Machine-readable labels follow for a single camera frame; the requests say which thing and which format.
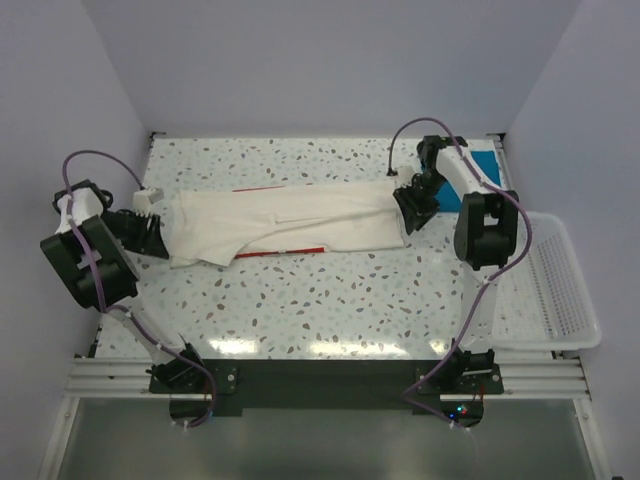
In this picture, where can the aluminium rail frame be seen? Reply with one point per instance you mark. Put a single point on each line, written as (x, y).
(391, 304)

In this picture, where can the folded blue t shirt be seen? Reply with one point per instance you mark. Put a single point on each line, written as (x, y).
(464, 175)

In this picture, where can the white plastic basket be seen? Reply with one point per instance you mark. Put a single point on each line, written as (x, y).
(543, 303)

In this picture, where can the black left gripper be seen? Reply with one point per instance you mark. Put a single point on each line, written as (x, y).
(149, 240)

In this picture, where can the white t shirt red print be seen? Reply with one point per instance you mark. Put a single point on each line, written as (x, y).
(216, 227)

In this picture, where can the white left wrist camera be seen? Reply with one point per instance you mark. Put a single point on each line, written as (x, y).
(144, 199)

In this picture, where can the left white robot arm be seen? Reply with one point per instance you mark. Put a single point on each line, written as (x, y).
(90, 252)

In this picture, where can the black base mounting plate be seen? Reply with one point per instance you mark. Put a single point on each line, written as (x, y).
(228, 388)

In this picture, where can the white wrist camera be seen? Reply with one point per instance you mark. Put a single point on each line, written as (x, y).
(144, 199)
(402, 176)

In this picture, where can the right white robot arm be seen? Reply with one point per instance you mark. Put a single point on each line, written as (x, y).
(485, 238)

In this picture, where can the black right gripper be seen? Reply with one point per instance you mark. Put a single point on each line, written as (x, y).
(415, 214)

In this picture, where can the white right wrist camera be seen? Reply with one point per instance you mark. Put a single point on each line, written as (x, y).
(402, 176)

